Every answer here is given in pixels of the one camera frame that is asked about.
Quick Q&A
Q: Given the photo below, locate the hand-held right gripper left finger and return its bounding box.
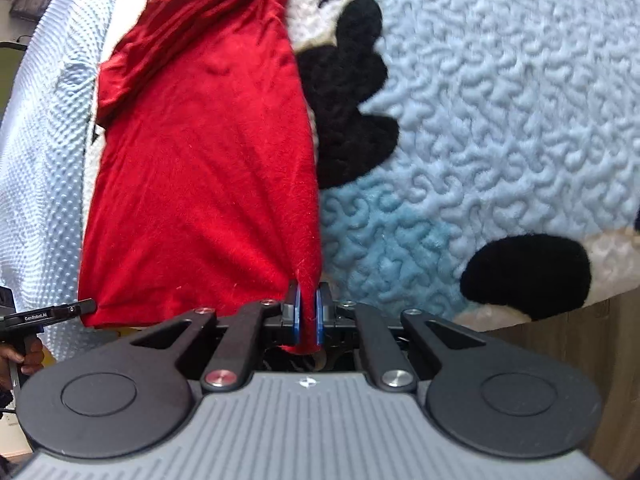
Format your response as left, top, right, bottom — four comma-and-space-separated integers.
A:
130, 281, 303, 392

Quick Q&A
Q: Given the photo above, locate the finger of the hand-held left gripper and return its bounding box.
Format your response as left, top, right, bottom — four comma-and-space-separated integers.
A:
59, 298, 99, 322

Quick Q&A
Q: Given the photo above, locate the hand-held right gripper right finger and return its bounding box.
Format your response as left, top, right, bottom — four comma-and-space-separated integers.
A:
315, 281, 488, 394

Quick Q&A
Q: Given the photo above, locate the red shirt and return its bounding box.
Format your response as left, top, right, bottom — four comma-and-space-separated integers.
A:
77, 0, 324, 357

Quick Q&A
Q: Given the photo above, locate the person's left hand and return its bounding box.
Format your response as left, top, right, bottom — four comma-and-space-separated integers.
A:
0, 335, 45, 377

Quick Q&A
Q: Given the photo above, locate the dotted light blue blanket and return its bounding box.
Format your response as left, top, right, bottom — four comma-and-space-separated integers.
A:
0, 0, 192, 362

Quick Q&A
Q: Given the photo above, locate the green chair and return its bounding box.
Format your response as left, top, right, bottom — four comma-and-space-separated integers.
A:
0, 41, 29, 117

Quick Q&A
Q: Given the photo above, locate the panda printed blanket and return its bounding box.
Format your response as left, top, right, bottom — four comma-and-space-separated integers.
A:
272, 0, 640, 334

